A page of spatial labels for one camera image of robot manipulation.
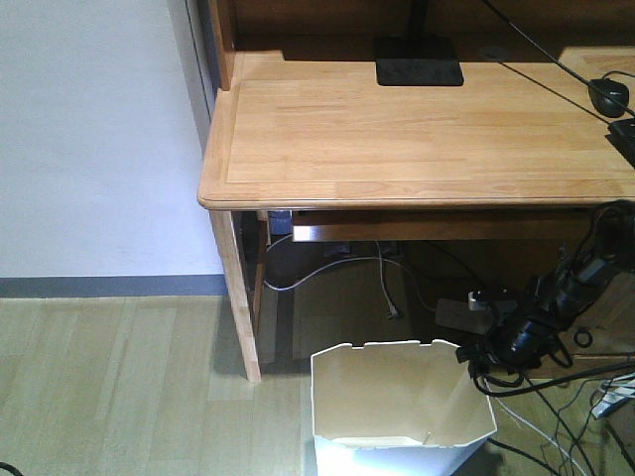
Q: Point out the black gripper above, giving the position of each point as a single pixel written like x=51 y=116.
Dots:
x=516 y=344

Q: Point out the white trash bin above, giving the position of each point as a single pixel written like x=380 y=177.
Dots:
x=395 y=408

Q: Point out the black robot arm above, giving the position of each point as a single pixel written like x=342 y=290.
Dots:
x=573 y=286

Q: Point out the white power strip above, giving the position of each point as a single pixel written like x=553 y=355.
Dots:
x=456 y=315

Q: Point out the black keyboard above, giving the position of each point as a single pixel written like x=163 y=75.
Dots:
x=621 y=136

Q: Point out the wooden desk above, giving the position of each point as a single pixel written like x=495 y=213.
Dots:
x=300 y=122

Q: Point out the black computer mouse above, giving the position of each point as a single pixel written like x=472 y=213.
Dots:
x=609 y=98

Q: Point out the black monitor stand base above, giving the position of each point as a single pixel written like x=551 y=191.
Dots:
x=416 y=59

